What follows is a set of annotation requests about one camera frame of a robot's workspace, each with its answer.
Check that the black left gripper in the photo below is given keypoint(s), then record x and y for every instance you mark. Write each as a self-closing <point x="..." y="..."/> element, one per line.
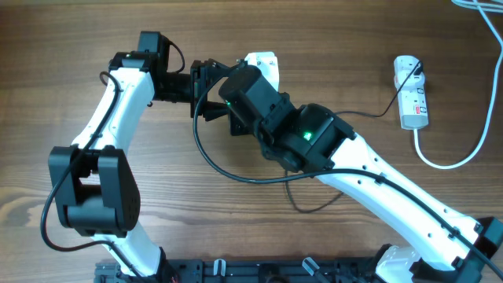
<point x="210" y="69"/>

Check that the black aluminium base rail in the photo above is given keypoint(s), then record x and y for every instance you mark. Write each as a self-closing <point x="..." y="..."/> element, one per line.
<point x="228" y="271"/>

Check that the white power strip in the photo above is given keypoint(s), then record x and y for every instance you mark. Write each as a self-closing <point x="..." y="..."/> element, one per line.
<point x="409" y="81"/>

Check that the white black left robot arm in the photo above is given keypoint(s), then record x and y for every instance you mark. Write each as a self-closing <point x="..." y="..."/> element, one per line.
<point x="95" y="199"/>

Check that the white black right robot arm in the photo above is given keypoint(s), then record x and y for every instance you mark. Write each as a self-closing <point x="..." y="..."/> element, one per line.
<point x="443" y="245"/>

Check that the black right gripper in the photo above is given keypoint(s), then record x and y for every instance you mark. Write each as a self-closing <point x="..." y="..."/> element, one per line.
<point x="238" y="127"/>

